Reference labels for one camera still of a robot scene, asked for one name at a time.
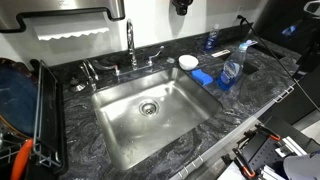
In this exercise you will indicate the clear blue dish soap bottle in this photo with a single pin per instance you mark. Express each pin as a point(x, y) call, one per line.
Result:
point(230, 71)

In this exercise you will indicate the metal sink drain strainer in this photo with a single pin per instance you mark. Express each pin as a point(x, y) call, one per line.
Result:
point(149, 108)

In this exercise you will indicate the small clear sink stopper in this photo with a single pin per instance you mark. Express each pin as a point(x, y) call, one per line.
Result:
point(170, 60)

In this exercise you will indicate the stainless steel sink basin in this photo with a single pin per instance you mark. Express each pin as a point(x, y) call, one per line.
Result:
point(133, 133)

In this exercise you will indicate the small blue soap bottle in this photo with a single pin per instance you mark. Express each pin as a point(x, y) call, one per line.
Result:
point(211, 40)

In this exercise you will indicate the white ceramic bowl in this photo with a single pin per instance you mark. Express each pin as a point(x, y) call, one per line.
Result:
point(188, 62)

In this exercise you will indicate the blue sponge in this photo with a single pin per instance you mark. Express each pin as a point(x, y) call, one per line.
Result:
point(201, 77)

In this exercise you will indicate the chrome gooseneck faucet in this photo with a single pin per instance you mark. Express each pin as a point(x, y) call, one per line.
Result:
point(131, 43)

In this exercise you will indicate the long white label strip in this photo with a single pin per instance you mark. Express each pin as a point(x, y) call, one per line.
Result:
point(221, 53)

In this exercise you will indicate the chrome side sprayer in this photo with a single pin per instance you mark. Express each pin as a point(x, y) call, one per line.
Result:
point(90, 78)

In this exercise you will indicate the round chrome counter cap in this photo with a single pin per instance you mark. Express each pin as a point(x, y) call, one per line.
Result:
point(76, 87)

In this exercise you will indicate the black power plug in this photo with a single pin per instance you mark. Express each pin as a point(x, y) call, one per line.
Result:
point(241, 18)

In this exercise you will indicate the white paper towel sheet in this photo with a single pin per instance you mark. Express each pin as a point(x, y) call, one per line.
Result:
point(66, 30)

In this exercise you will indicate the black dish rack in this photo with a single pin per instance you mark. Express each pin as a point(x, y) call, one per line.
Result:
point(50, 110)

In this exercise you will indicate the steel paper towel dispenser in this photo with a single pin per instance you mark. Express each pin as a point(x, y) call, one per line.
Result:
point(66, 5)

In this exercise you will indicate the dark blue plate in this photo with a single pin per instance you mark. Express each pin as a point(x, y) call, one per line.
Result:
point(16, 96)

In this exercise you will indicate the orange utensil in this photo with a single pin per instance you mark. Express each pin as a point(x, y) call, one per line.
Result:
point(21, 160)

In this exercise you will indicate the black wall soap dispenser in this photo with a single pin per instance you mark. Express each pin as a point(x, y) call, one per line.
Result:
point(181, 6)

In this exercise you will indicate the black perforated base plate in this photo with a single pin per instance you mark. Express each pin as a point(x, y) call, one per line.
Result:
point(263, 151)

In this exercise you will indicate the aluminium frame rail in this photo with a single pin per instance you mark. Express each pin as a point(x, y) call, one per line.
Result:
point(290, 146)
point(270, 173)

